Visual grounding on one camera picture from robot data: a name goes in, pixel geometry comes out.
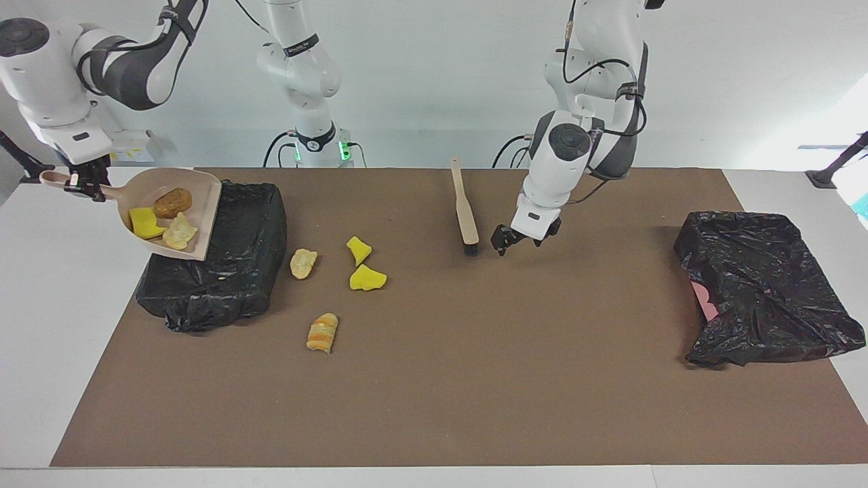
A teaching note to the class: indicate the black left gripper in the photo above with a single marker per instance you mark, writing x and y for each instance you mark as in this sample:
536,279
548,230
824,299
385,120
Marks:
522,235

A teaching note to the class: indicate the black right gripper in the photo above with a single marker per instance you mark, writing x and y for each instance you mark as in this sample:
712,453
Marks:
91,171

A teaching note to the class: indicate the beige hand brush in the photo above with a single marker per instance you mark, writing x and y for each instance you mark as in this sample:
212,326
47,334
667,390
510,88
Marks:
465,210

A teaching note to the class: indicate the notched yellow sponge piece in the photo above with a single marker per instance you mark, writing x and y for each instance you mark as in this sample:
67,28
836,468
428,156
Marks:
144,222

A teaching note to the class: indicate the brown bread roll toy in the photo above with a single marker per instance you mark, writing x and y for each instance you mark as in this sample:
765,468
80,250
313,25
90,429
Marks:
172,202

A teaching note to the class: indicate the ridged pastry piece toy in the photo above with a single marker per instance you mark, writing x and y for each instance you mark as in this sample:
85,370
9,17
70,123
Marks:
180,232

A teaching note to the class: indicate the beige plastic dustpan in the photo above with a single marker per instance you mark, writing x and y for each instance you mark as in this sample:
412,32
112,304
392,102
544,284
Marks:
200,196

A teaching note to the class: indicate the large yellow sponge piece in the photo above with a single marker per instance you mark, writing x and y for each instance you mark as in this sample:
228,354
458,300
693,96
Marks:
367,278

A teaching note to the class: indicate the small yellow sponge piece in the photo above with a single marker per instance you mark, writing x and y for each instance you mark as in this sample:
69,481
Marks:
358,249

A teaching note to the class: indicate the striped croissant toy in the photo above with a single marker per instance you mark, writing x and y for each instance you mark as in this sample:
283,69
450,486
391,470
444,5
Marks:
323,333

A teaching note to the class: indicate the pale dumpling toy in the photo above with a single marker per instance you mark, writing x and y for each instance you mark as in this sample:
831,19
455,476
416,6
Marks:
303,263

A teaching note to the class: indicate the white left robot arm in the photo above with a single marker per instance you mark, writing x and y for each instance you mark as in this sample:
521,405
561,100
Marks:
563,176

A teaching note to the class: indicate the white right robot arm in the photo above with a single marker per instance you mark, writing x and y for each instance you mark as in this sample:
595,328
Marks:
54,88

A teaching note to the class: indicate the black bag lined bin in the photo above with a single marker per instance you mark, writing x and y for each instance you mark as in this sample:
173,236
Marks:
237,271

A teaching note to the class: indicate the black bag over pink bin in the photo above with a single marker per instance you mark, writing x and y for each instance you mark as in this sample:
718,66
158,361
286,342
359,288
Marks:
759,285

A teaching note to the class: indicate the brown table mat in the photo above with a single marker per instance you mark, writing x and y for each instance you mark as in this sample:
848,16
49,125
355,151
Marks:
407,407

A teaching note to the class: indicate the teal object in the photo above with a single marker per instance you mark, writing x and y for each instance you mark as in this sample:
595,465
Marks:
862,205

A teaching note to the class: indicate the white wall power box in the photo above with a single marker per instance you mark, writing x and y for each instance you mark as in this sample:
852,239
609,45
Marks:
132,145

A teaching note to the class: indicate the black camera stand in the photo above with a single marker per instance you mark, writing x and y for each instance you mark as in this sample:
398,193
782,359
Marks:
824,178
27,166

